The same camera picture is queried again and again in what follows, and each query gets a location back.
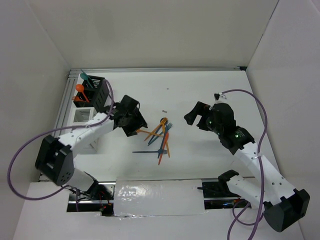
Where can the yellow fork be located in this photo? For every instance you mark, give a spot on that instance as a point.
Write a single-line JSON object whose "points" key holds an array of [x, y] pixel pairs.
{"points": [[160, 126]]}

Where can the white foil panel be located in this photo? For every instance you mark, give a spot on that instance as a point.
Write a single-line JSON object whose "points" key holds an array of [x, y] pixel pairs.
{"points": [[158, 198]]}

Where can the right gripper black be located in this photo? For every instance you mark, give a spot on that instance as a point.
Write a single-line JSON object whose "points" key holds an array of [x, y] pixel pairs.
{"points": [[201, 109]]}

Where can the teal fork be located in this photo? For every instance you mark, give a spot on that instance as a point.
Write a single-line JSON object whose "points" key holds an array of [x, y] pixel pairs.
{"points": [[168, 126]]}

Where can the orange knife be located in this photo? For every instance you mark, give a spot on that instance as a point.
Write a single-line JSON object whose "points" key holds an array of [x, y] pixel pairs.
{"points": [[165, 142]]}

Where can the dark blue knife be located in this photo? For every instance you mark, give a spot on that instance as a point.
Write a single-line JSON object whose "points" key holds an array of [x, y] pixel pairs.
{"points": [[163, 142]]}

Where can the yellow spoon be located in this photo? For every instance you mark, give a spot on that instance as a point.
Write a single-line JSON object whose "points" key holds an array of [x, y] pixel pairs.
{"points": [[149, 133]]}

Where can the aluminium frame rail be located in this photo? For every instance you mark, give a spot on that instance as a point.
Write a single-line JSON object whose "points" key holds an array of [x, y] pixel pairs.
{"points": [[156, 69]]}

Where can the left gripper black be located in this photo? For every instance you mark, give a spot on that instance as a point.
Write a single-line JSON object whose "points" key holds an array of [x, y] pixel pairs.
{"points": [[139, 122]]}

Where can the white utensil caddy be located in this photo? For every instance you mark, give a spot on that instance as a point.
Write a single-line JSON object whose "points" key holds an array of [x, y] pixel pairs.
{"points": [[80, 116]]}

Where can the dark blue fork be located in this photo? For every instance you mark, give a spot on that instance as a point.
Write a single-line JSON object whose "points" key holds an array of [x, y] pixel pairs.
{"points": [[150, 151]]}

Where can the yellow knife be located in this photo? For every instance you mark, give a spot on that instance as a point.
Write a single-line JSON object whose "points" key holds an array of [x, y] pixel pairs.
{"points": [[167, 148]]}

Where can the teal spoon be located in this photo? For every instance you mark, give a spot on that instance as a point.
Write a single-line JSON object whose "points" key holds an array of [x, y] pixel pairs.
{"points": [[86, 78]]}

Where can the black utensil caddy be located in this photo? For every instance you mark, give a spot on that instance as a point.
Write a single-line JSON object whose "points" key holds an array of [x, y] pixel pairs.
{"points": [[97, 96]]}

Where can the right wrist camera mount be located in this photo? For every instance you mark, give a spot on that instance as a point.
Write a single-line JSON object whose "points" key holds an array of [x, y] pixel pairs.
{"points": [[220, 98]]}

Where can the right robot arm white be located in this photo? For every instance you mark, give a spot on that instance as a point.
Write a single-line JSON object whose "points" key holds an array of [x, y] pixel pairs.
{"points": [[283, 204]]}

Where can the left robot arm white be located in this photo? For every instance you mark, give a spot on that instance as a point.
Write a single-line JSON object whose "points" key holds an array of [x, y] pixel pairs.
{"points": [[56, 154]]}

